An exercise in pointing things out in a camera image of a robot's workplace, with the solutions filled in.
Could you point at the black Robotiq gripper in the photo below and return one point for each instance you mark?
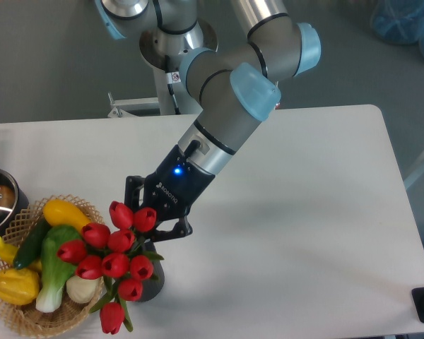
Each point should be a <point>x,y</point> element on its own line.
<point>171,190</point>

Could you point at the red tulip bouquet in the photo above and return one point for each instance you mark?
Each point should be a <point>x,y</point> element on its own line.
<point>123,259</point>

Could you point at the dark grey ribbed vase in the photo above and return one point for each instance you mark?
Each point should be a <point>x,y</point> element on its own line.
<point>152,287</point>

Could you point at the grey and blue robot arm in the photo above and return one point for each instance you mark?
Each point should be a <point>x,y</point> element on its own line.
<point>236,92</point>

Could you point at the yellow squash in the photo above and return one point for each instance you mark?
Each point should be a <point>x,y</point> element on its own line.
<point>59,212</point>

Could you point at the white onion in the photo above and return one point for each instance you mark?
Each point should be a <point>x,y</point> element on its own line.
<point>80,290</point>

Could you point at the green bok choy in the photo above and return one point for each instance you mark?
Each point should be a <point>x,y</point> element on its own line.
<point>55,272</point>

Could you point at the green cucumber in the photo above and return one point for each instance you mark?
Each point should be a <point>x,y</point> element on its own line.
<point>31,246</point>

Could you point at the small yellow gourd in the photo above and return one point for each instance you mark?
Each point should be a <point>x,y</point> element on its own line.
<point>7,250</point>

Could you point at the yellow bell pepper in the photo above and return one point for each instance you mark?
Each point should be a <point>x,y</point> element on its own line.
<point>19,287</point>

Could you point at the woven wicker basket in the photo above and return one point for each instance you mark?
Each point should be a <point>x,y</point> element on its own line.
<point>27,320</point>

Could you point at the blue plastic bag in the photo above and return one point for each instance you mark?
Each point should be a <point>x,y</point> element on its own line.
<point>399,22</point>

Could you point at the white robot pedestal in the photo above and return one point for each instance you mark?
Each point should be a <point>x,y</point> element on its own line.
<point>163,52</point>

